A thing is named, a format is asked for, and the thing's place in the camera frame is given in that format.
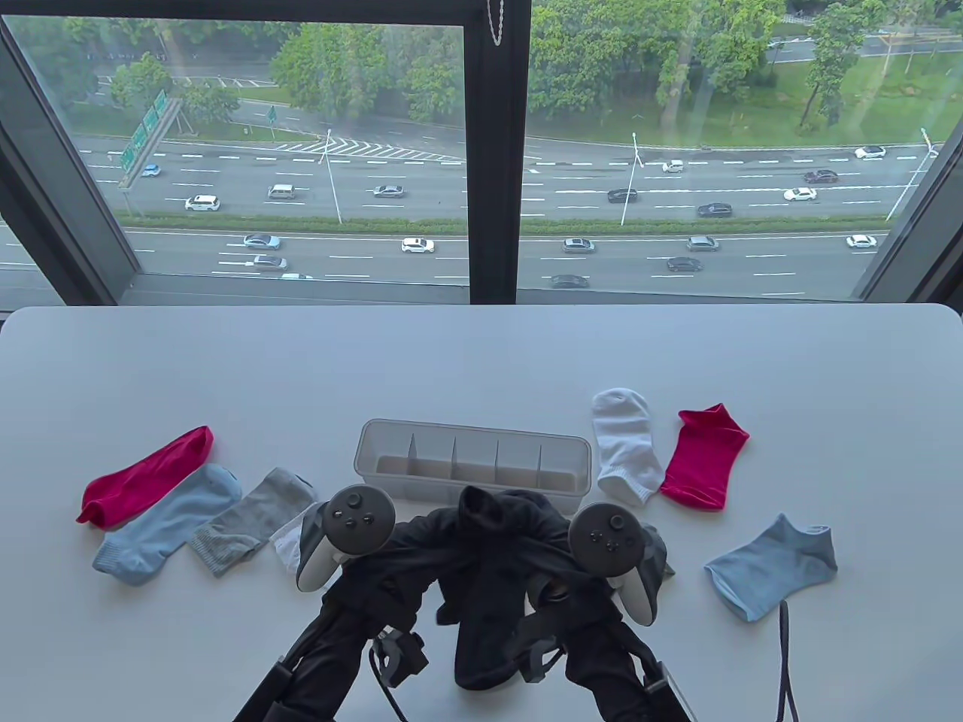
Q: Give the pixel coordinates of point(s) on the person's left hand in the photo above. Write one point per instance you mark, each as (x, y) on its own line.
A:
(406, 564)

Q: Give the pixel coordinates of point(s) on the person's right hand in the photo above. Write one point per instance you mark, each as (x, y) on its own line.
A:
(557, 602)

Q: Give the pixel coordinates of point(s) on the grey hand controller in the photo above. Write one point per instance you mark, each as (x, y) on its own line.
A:
(606, 538)
(359, 519)

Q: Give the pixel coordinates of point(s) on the black sock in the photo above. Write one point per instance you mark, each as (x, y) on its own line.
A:
(504, 526)
(485, 639)

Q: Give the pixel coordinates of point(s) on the grey sock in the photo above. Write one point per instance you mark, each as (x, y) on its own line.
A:
(244, 519)
(660, 556)

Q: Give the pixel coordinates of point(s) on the white sock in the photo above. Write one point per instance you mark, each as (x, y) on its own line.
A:
(290, 545)
(624, 444)

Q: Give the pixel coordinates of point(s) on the red sock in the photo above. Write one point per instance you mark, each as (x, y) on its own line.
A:
(707, 455)
(143, 477)

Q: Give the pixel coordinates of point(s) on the light blue sock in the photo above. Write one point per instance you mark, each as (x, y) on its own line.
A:
(165, 519)
(775, 568)

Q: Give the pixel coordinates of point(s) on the person's left forearm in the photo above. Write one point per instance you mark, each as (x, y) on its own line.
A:
(331, 669)

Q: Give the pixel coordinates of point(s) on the person's right forearm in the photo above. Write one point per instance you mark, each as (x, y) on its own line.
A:
(624, 677)

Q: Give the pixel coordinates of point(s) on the grey divided storage box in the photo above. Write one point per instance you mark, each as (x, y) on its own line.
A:
(474, 462)

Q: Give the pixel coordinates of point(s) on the black labelled wrist box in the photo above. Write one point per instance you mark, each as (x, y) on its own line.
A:
(669, 692)

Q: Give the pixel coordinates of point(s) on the white street lamp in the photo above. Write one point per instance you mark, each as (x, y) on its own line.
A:
(333, 180)
(906, 180)
(628, 188)

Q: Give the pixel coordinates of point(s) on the green road sign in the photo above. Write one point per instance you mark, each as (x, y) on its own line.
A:
(139, 139)

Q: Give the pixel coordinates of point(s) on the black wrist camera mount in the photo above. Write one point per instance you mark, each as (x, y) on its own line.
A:
(538, 662)
(402, 658)

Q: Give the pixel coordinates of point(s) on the black window frame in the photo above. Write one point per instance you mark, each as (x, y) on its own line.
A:
(493, 150)

